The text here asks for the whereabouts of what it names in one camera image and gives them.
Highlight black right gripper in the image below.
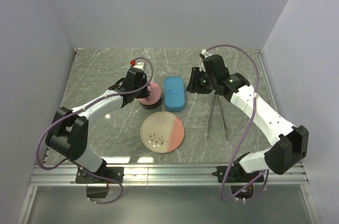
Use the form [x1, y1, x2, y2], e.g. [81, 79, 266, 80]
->
[186, 67, 217, 94]

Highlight steel serving tongs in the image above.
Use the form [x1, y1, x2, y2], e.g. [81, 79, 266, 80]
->
[206, 93, 229, 140]

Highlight pink round lid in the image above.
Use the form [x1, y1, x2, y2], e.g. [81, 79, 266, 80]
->
[138, 82, 162, 105]

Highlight blue lunch box lid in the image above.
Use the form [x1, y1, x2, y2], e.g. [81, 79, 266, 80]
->
[164, 76, 185, 112]

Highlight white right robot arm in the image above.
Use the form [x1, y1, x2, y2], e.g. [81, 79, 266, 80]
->
[186, 52, 309, 183]

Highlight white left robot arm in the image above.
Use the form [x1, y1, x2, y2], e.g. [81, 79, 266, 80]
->
[45, 62, 149, 183]

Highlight round steel bowl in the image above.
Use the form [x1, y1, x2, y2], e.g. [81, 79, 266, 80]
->
[139, 99, 162, 110]

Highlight pink and cream plate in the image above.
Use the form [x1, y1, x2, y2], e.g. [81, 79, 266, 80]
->
[140, 112, 185, 154]

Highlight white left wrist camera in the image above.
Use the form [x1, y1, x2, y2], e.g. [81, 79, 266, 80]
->
[129, 60, 146, 72]

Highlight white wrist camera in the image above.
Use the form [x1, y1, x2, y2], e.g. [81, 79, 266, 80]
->
[129, 60, 146, 72]
[199, 49, 211, 71]

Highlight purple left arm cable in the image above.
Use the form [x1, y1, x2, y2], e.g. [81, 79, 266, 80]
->
[35, 57, 154, 171]

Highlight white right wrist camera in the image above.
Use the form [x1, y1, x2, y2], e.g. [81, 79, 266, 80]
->
[199, 49, 211, 71]

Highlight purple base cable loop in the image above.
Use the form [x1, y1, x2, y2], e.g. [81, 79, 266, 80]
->
[88, 176, 125, 205]

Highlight aluminium front rail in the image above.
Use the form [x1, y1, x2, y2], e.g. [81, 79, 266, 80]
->
[29, 163, 308, 187]

